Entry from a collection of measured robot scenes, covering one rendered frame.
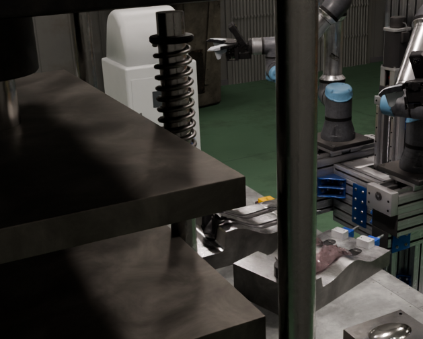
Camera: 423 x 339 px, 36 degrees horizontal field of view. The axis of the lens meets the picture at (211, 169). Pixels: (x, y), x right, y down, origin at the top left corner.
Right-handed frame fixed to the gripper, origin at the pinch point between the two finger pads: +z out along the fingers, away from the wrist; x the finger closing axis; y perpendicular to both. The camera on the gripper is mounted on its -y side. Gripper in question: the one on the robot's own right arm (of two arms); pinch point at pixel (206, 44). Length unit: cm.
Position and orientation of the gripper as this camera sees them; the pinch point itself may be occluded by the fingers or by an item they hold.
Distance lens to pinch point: 288.2
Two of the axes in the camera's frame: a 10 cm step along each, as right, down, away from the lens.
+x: -0.3, -4.5, 8.9
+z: -10.0, 0.5, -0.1
